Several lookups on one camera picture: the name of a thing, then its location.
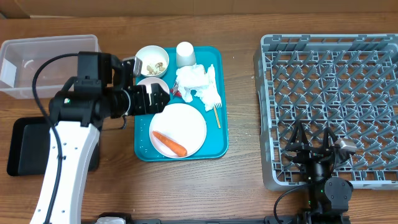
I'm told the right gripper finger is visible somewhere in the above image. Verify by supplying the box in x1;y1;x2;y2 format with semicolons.
285;121;310;151
322;127;338;152

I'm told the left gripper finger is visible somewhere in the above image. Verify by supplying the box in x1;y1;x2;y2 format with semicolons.
139;83;152;96
149;83;170;113

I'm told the white bowl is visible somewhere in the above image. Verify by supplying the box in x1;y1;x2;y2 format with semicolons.
136;45;169;78
136;77;170;94

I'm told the white round plate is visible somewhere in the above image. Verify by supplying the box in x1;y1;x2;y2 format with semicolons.
149;103;207;159

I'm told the orange carrot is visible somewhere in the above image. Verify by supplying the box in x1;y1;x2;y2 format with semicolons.
152;131;187;157

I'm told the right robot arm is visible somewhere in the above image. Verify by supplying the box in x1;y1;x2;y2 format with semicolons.
285;121;358;223

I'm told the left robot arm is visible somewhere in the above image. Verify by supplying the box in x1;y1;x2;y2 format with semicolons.
31;52;170;223

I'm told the grey dishwasher rack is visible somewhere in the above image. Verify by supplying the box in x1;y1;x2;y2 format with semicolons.
253;34;397;191

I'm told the red wrapper scrap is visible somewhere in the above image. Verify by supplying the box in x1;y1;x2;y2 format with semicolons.
170;82;182;98

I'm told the crumpled white napkin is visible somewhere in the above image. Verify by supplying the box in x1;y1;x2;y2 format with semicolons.
174;64;222;111

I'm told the white paper cup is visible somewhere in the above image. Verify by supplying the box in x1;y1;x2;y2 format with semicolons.
176;42;196;68

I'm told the teal serving tray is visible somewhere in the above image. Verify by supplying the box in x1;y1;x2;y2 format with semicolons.
134;46;229;162

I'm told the black tray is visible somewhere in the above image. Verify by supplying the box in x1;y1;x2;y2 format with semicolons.
7;117;101;178

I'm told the clear plastic bin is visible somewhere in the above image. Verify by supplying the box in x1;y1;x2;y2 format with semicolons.
1;35;100;99

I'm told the wooden handled fork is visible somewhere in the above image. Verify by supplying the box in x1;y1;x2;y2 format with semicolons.
213;103;222;129

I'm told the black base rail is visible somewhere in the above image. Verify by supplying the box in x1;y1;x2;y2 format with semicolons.
93;212;352;224

